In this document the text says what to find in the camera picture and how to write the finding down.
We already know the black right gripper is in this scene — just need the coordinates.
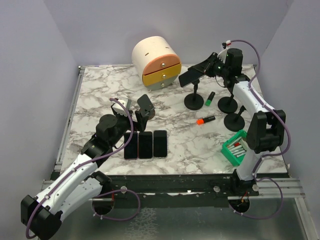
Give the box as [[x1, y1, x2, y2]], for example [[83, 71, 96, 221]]
[[194, 52, 230, 78]]

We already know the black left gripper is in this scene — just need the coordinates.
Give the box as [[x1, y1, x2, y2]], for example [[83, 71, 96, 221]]
[[109, 110, 149, 148]]

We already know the brown round phone stand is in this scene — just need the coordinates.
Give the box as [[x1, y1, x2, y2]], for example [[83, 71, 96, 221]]
[[137, 94, 156, 120]]

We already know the white-edged back phone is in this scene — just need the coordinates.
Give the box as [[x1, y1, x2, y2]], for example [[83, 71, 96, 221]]
[[178, 68, 204, 88]]

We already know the grey-cased phone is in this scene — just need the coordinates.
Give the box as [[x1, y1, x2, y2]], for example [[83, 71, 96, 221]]
[[153, 130, 168, 158]]

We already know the purple-edged black phone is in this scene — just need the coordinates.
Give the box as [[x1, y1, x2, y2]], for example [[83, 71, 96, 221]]
[[124, 132, 138, 160]]

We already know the black back phone stand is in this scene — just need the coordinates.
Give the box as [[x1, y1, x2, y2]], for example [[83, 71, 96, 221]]
[[184, 79, 204, 111]]

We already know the black round-base phone stand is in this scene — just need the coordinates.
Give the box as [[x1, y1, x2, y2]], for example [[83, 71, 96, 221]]
[[217, 93, 238, 114]]

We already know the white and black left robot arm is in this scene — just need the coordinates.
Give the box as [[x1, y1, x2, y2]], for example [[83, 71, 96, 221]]
[[20, 109, 150, 240]]

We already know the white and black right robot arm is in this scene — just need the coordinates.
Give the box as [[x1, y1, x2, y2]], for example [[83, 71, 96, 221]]
[[179, 48, 286, 196]]

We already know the green-capped marker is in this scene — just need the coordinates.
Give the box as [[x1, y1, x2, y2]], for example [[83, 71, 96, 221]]
[[205, 91, 216, 107]]

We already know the round cream drawer cabinet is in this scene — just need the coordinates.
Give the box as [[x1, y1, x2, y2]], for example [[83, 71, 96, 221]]
[[131, 36, 182, 92]]

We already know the orange-capped black marker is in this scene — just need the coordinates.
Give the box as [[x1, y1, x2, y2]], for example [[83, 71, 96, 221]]
[[196, 115, 216, 125]]

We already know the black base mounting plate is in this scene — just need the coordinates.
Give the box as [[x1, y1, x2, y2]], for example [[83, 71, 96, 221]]
[[50, 173, 281, 209]]

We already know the green plastic bin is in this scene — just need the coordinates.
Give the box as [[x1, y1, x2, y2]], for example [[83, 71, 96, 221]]
[[221, 129, 249, 167]]

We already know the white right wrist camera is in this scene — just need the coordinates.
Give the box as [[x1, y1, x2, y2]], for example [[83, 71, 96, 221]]
[[217, 40, 232, 63]]

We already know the aluminium frame rail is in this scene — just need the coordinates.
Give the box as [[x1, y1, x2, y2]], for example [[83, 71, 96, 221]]
[[255, 178, 306, 199]]

